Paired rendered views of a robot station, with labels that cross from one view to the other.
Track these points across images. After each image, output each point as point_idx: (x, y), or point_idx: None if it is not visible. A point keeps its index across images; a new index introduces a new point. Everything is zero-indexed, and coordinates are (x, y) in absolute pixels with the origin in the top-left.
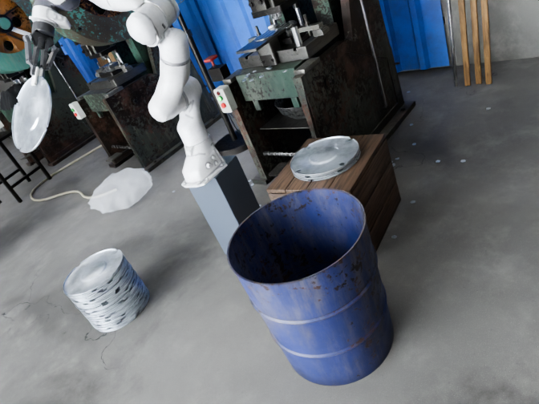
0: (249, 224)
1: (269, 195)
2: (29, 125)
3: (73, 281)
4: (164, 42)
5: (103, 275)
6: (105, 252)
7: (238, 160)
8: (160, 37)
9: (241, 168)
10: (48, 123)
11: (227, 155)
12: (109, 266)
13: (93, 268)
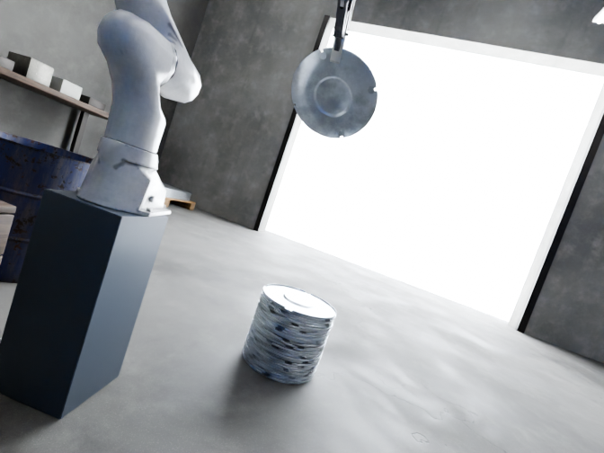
0: (81, 167)
1: (13, 217)
2: (329, 108)
3: (316, 301)
4: None
5: (278, 291)
6: (307, 314)
7: (40, 201)
8: None
9: (37, 220)
10: (292, 99)
11: (66, 196)
12: (279, 297)
13: (302, 301)
